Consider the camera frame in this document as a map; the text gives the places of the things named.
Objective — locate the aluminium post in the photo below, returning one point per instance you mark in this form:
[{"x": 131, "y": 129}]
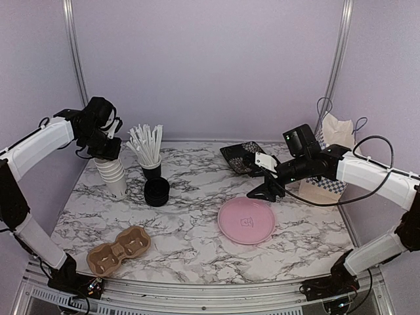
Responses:
[
  {"x": 74, "y": 50},
  {"x": 341, "y": 46}
]

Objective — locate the aluminium front rail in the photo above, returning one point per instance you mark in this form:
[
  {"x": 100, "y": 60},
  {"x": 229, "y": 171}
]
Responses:
[{"x": 136, "y": 297}]

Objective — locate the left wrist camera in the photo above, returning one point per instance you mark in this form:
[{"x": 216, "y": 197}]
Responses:
[{"x": 112, "y": 126}]

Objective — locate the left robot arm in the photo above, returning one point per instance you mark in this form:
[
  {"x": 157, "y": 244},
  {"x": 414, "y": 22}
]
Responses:
[{"x": 16, "y": 161}]

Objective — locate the right aluminium post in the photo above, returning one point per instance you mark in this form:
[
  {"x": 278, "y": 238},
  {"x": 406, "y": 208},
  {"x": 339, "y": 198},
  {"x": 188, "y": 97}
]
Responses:
[{"x": 341, "y": 46}]

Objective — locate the checkered paper bag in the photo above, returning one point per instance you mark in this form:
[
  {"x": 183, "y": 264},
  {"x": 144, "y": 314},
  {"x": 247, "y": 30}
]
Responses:
[{"x": 330, "y": 130}]

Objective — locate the stack of black lids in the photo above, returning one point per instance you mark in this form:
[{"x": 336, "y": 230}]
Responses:
[{"x": 156, "y": 191}]

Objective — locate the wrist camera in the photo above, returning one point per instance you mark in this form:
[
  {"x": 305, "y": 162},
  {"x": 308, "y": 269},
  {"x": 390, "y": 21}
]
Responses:
[
  {"x": 112, "y": 126},
  {"x": 265, "y": 161}
]

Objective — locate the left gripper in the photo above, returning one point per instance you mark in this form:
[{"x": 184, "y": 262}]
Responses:
[{"x": 112, "y": 153}]

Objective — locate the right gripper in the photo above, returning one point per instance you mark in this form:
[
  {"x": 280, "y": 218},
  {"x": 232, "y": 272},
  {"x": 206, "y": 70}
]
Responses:
[{"x": 269, "y": 190}]

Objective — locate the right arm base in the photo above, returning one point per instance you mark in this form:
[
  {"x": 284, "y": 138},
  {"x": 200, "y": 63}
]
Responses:
[{"x": 328, "y": 286}]

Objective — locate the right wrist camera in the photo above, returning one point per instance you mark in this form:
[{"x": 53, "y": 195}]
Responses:
[{"x": 265, "y": 161}]

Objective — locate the black cup holding straws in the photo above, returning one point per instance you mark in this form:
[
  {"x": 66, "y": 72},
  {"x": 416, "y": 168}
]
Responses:
[{"x": 152, "y": 171}]

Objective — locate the black patterned square plate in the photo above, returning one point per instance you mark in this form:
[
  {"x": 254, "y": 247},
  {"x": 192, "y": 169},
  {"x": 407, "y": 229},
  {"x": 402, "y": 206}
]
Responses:
[{"x": 241, "y": 158}]

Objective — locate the left aluminium post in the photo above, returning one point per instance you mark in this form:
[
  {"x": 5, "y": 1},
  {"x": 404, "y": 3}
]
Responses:
[{"x": 74, "y": 50}]

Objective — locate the brown cardboard cup carrier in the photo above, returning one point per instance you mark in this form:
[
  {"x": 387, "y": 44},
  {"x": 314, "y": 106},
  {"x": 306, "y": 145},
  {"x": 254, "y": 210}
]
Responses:
[{"x": 106, "y": 258}]

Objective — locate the stack of white paper cups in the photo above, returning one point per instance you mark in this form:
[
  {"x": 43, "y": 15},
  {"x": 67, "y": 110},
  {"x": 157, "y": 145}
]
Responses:
[{"x": 113, "y": 174}]

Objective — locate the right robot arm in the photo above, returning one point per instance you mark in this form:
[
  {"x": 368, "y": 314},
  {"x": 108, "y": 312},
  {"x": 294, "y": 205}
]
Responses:
[{"x": 339, "y": 163}]

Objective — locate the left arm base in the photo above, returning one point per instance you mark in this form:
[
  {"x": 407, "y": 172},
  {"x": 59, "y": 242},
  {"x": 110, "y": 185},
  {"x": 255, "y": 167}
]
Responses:
[{"x": 77, "y": 284}]

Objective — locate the pink plate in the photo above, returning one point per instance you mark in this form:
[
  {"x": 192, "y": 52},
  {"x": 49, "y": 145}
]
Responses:
[{"x": 246, "y": 221}]

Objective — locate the bundle of white wrapped straws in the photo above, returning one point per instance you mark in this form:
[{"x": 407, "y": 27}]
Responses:
[{"x": 145, "y": 143}]

